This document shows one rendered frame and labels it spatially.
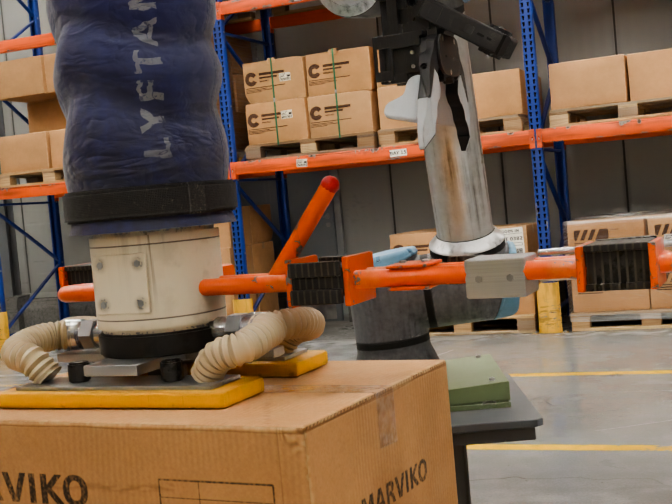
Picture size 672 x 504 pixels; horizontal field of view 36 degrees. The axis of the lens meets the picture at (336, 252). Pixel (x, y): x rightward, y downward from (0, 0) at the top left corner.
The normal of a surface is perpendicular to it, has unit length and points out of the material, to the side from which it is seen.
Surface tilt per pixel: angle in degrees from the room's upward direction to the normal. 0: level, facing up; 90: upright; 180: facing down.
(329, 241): 90
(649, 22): 90
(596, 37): 90
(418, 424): 90
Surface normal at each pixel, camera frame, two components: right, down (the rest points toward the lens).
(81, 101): -0.55, -0.18
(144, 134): 0.10, -0.19
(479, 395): -0.04, 0.05
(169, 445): -0.46, 0.08
